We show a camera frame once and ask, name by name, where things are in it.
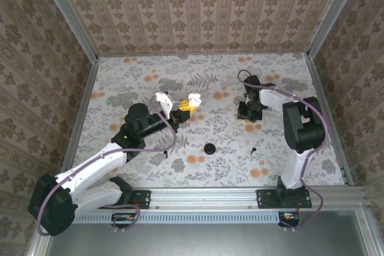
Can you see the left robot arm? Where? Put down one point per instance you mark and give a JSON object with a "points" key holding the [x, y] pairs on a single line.
{"points": [[90, 163]]}

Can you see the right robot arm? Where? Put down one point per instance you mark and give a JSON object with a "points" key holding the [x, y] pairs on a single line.
{"points": [[306, 127]]}

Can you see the floral printed tablecloth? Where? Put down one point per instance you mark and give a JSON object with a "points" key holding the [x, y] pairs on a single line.
{"points": [[210, 88]]}

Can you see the black round disc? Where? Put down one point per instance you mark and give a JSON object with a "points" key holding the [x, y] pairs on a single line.
{"points": [[209, 148]]}

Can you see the grey metal sheet panel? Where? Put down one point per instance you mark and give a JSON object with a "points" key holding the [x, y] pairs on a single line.
{"points": [[210, 241]]}

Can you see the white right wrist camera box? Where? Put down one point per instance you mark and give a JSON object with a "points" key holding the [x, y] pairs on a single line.
{"points": [[246, 97]]}

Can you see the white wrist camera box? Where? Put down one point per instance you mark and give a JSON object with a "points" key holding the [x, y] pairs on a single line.
{"points": [[246, 97], [163, 101]]}

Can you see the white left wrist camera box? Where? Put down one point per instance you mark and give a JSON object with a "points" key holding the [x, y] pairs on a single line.
{"points": [[163, 101]]}

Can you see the aluminium side rail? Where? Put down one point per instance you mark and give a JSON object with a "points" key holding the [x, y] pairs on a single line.
{"points": [[315, 76], [85, 97]]}

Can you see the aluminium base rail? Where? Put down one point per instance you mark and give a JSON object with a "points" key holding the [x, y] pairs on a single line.
{"points": [[204, 197]]}

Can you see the aluminium frame post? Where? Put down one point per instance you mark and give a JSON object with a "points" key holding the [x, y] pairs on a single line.
{"points": [[334, 13], [68, 13]]}

